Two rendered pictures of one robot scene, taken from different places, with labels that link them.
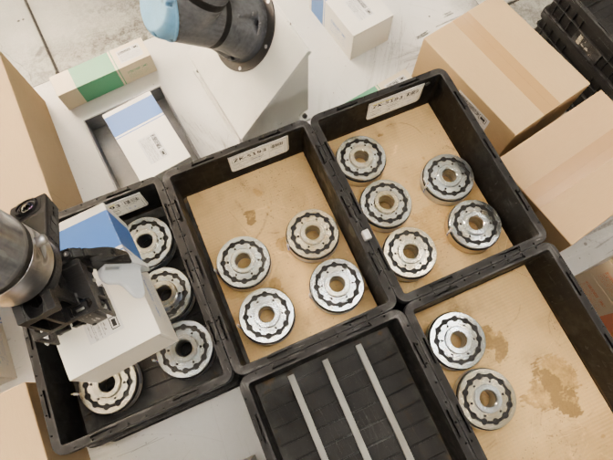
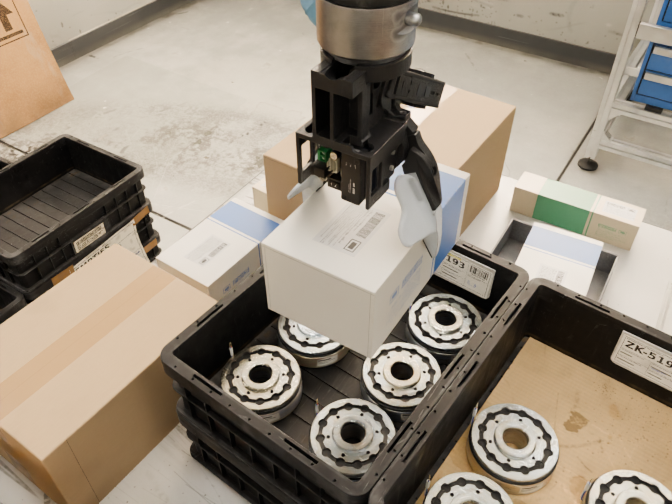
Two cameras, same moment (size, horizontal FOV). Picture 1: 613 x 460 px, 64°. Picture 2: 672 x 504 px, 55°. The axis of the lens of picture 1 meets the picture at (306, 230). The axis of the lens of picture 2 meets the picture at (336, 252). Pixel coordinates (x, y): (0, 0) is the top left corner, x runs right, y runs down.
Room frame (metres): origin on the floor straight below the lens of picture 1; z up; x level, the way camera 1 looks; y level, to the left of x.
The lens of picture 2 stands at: (-0.14, -0.13, 1.53)
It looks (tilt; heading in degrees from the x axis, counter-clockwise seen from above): 43 degrees down; 61
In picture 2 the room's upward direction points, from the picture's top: straight up
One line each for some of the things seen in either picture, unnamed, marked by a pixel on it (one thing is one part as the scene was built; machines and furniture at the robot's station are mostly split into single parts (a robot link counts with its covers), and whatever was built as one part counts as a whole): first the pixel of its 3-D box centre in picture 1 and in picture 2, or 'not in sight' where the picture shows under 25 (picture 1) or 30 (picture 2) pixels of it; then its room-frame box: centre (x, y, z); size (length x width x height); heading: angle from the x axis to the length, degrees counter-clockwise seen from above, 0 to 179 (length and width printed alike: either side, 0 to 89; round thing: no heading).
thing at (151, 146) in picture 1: (151, 145); (548, 285); (0.55, 0.36, 0.75); 0.20 x 0.12 x 0.09; 33
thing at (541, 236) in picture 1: (422, 178); not in sight; (0.39, -0.22, 0.92); 0.40 x 0.30 x 0.02; 24
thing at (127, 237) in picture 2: not in sight; (111, 264); (-0.06, 1.17, 0.41); 0.31 x 0.02 x 0.16; 28
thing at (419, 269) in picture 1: (410, 252); not in sight; (0.26, -0.20, 0.86); 0.10 x 0.10 x 0.01
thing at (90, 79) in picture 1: (104, 73); (575, 209); (0.76, 0.50, 0.73); 0.24 x 0.06 x 0.06; 120
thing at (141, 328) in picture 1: (101, 293); (370, 240); (0.13, 0.28, 1.10); 0.20 x 0.12 x 0.09; 29
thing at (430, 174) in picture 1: (448, 176); not in sight; (0.42, -0.29, 0.86); 0.10 x 0.10 x 0.01
